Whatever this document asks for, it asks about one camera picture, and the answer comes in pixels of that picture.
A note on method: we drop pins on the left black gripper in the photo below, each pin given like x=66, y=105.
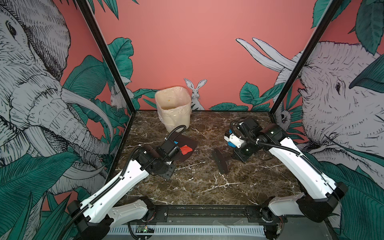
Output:
x=169, y=174

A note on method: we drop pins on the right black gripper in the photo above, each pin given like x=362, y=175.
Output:
x=236, y=152

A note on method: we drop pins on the brown hand brush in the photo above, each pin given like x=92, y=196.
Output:
x=222, y=161

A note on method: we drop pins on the red paper scrap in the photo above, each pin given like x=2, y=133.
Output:
x=186, y=149

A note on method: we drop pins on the dark brown dustpan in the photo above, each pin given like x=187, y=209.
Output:
x=184, y=140

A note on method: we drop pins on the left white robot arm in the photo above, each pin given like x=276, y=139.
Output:
x=96, y=215

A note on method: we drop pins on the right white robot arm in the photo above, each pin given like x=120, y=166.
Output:
x=322, y=194

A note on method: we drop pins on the cream bin with plastic liner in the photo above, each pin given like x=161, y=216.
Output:
x=174, y=107

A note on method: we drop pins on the black front mounting rail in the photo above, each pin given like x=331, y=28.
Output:
x=164, y=213

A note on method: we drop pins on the white slotted cable duct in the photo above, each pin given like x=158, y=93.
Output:
x=190, y=230

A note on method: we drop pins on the right black frame post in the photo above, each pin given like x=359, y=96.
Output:
x=325, y=20

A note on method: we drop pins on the black frame post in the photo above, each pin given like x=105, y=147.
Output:
x=325, y=20
x=88, y=15

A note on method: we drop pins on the left black frame post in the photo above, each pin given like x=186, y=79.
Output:
x=88, y=15

